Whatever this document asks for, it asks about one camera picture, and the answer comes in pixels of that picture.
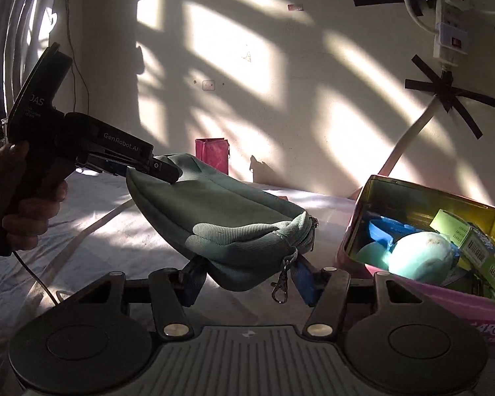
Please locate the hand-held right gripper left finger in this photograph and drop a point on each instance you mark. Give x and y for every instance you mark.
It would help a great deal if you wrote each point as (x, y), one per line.
(194, 278)

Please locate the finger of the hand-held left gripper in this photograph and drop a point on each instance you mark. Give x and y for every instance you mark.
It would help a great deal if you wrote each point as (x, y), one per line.
(114, 169)
(161, 169)

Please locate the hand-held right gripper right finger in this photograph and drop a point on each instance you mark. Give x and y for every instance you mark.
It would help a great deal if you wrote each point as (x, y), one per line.
(304, 284)

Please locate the teal zipper pouch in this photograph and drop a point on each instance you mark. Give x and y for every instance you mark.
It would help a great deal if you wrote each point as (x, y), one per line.
(214, 214)

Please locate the pink tin box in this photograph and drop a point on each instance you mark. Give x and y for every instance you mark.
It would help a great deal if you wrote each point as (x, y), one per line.
(445, 306)

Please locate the green barcode box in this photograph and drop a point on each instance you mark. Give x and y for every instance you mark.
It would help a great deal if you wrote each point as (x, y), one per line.
(482, 251)

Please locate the person's left hand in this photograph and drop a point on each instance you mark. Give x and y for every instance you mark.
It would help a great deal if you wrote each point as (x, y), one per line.
(33, 218)

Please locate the small teal ball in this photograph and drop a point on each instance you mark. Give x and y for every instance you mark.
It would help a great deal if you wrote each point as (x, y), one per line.
(373, 255)

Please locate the window grille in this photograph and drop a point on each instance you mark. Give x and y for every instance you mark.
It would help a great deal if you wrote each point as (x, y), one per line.
(20, 29)

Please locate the pale green round toy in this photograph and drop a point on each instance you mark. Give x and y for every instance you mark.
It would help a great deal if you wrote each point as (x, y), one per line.
(420, 255)

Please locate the black tape cross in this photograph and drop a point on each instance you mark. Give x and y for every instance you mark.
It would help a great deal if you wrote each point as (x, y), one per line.
(447, 90)

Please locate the white power strip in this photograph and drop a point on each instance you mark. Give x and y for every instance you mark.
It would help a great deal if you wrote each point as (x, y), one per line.
(451, 29)

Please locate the small grey wall sticker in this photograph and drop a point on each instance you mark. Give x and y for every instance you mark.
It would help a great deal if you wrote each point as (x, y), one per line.
(208, 85)

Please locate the small pink wall sticker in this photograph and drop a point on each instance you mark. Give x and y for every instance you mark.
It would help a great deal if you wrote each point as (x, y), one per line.
(295, 7)

